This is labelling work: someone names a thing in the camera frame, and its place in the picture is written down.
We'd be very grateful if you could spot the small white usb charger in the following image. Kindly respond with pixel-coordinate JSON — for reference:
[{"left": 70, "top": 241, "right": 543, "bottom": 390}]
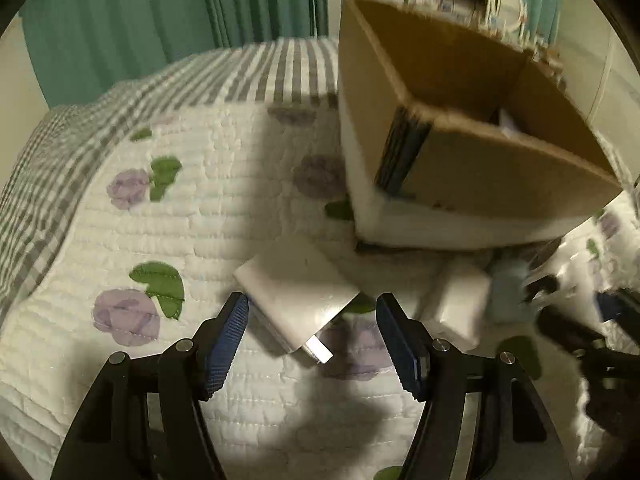
[{"left": 420, "top": 258, "right": 491, "bottom": 352}]

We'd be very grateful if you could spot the grey checked bedsheet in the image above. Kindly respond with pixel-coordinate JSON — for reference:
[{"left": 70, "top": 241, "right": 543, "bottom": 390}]
[{"left": 1, "top": 38, "right": 338, "bottom": 313}]

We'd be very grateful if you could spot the white oval vanity mirror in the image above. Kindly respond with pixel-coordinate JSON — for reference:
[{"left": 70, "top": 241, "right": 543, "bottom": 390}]
[{"left": 487, "top": 0, "right": 527, "bottom": 36}]

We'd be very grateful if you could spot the teal window curtain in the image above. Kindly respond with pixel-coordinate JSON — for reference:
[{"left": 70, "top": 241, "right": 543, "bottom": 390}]
[{"left": 18, "top": 0, "right": 329, "bottom": 107}]

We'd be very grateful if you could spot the light blue earbuds case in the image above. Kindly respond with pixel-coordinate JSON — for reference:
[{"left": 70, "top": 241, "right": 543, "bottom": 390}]
[{"left": 487, "top": 258, "right": 533, "bottom": 324}]

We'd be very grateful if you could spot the white floral quilt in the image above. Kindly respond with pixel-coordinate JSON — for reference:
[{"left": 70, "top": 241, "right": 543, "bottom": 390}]
[{"left": 0, "top": 103, "right": 640, "bottom": 480}]

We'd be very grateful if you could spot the open cardboard box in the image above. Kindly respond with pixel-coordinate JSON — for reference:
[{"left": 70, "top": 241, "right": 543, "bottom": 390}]
[{"left": 337, "top": 0, "right": 622, "bottom": 250}]

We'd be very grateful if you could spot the large white power adapter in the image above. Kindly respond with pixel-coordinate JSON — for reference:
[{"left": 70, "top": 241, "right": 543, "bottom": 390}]
[{"left": 234, "top": 235, "right": 359, "bottom": 364}]

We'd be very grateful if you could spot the white louvered wardrobe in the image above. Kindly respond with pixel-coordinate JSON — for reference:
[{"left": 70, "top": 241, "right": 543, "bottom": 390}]
[{"left": 555, "top": 0, "right": 639, "bottom": 174}]

